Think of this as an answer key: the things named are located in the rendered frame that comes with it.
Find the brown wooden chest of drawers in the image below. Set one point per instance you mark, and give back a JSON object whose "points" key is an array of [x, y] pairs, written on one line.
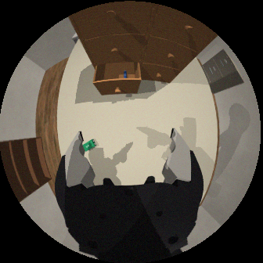
{"points": [[147, 34]]}

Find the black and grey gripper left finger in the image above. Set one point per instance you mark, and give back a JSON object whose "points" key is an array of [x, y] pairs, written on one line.
{"points": [[74, 175]]}

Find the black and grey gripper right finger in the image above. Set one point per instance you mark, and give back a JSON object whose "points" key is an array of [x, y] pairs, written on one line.
{"points": [[181, 169]]}

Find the brown wooden drawer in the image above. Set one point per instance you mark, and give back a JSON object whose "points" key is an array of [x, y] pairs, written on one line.
{"points": [[125, 16], [175, 24], [109, 78], [104, 48], [151, 71], [168, 52]]}

